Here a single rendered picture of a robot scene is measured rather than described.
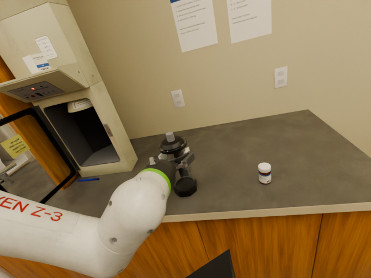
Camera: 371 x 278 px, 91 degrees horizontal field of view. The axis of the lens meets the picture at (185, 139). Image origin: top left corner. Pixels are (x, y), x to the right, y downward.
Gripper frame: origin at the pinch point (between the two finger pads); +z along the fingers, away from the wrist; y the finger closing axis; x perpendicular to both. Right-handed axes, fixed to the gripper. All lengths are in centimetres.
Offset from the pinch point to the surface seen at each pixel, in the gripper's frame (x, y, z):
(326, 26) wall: -42, -79, 48
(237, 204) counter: 20.4, -19.6, -4.4
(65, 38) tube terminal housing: -50, 33, 3
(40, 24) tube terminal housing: -56, 40, 1
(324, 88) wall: -11, -81, 58
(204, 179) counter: 16.0, -7.9, 9.7
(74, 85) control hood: -33.4, 35.8, 3.1
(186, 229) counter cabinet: 32.8, 2.0, 0.3
